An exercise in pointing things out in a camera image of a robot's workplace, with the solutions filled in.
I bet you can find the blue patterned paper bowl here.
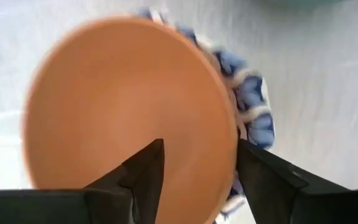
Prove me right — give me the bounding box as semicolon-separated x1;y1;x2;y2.
135;6;276;224

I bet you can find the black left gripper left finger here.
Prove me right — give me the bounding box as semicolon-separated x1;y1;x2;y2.
0;139;166;224

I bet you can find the orange bowl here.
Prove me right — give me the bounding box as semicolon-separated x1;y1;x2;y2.
20;15;239;224

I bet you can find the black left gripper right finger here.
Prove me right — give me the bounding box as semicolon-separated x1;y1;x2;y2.
236;139;358;224

